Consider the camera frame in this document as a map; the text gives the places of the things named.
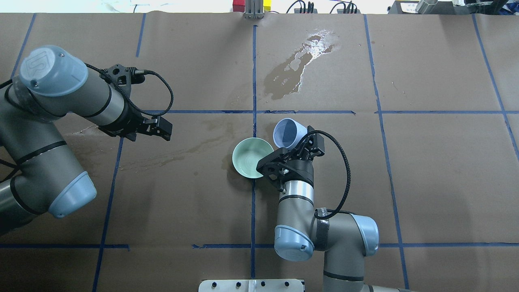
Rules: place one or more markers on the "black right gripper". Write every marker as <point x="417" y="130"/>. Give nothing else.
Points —
<point x="303" y="171"/>

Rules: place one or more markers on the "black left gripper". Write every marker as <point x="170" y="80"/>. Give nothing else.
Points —
<point x="130" y="120"/>

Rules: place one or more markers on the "light blue plastic cup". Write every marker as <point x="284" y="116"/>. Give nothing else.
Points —
<point x="288" y="132"/>

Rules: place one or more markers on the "light green bowl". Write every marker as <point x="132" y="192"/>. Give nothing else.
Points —
<point x="247" y="154"/>

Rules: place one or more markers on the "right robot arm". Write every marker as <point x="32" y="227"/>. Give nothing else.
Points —
<point x="345" y="238"/>

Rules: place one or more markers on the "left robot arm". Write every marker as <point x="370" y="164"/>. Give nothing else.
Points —
<point x="51" y="84"/>

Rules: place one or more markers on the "red box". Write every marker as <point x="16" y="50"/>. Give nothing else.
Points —
<point x="238" y="6"/>

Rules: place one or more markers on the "yellow box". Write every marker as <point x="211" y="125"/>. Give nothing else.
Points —
<point x="267" y="5"/>

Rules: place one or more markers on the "grey equipment at edge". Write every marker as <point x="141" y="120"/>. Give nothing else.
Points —
<point x="448" y="7"/>

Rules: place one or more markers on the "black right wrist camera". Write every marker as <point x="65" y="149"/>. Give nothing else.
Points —
<point x="318" y="147"/>

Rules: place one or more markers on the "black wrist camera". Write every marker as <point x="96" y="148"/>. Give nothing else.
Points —
<point x="318" y="147"/>
<point x="122" y="75"/>

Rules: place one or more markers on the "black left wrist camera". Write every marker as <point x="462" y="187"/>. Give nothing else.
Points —
<point x="122" y="75"/>

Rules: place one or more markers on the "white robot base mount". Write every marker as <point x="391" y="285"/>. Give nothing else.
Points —
<point x="252" y="285"/>

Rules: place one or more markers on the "black cable connector left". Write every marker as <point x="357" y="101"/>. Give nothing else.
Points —
<point x="302" y="7"/>

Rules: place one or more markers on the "black cable connector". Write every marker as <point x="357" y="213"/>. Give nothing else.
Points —
<point x="344" y="7"/>
<point x="302" y="7"/>

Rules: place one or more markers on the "grey metal camera post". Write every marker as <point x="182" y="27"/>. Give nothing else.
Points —
<point x="254" y="9"/>

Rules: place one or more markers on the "black cable connector right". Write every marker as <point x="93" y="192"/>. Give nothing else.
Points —
<point x="344" y="7"/>

